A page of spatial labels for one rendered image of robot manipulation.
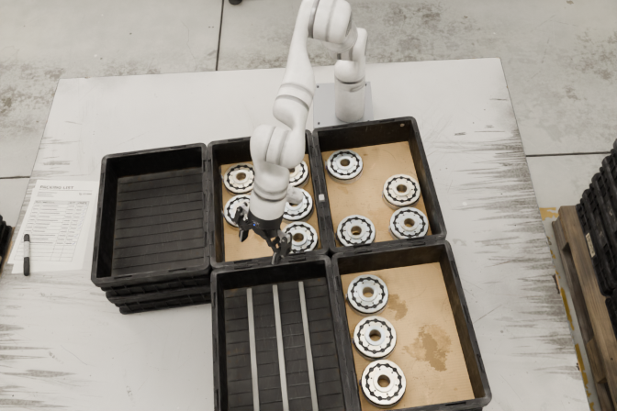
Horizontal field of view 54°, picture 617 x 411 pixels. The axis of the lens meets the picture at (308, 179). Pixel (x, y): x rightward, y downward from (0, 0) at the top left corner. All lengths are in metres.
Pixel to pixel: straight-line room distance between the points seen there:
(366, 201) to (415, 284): 0.28
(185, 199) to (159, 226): 0.11
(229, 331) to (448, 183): 0.81
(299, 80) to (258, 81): 1.00
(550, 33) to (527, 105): 0.52
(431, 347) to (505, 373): 0.24
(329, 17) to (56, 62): 2.48
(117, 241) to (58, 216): 0.33
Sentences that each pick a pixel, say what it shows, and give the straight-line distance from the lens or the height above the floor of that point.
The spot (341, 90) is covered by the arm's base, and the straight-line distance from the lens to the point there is 1.80.
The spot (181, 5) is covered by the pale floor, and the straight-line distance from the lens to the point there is 3.65.
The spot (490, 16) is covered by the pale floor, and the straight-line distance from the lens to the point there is 3.50.
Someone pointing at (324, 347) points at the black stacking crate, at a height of 0.83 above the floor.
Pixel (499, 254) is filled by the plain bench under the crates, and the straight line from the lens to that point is 1.81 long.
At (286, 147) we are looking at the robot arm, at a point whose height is 1.39.
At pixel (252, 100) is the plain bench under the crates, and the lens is 2.11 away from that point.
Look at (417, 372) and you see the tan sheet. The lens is 1.51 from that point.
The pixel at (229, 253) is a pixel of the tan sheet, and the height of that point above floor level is 0.83.
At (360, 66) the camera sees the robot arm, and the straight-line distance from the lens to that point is 1.71.
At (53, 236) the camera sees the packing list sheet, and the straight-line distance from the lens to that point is 2.00.
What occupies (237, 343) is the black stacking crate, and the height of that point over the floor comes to 0.83.
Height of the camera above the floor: 2.28
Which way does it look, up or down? 57 degrees down
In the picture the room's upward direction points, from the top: 6 degrees counter-clockwise
